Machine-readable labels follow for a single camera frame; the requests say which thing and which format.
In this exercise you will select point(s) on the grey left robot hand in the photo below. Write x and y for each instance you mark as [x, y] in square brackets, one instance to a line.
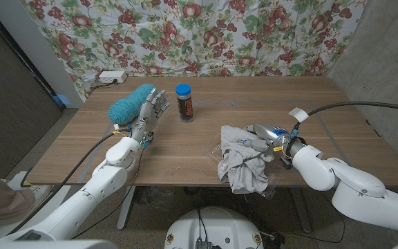
[150, 112]

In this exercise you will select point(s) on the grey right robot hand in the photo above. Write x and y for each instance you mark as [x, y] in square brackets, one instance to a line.
[271, 135]

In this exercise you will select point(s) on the grey shirt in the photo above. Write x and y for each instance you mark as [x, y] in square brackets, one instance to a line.
[244, 162]

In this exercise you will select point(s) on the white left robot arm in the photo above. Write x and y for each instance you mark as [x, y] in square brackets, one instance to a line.
[85, 198]

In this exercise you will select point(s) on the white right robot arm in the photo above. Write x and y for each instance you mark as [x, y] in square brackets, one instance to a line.
[358, 186]

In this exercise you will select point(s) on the teal yarn skein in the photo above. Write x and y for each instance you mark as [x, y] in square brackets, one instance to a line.
[128, 105]

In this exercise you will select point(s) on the clear plastic clamshell container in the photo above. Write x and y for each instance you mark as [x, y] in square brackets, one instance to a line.
[216, 150]

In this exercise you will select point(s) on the white tape tag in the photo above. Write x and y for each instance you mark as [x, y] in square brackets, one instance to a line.
[298, 114]

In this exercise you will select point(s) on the tennis ball can blue lid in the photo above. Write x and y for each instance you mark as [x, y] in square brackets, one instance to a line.
[184, 107]

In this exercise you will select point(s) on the white power strip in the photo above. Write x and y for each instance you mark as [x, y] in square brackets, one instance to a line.
[112, 76]

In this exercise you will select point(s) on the metal table leg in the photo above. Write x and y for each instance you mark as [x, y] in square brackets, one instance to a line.
[301, 211]
[125, 207]

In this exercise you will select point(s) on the floral fruit print backdrop cloth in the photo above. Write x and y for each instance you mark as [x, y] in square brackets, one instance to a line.
[185, 34]

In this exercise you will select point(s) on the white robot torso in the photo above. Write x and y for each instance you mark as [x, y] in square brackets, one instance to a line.
[216, 224]

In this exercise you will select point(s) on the dark textured door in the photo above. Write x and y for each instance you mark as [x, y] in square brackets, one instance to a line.
[12, 114]

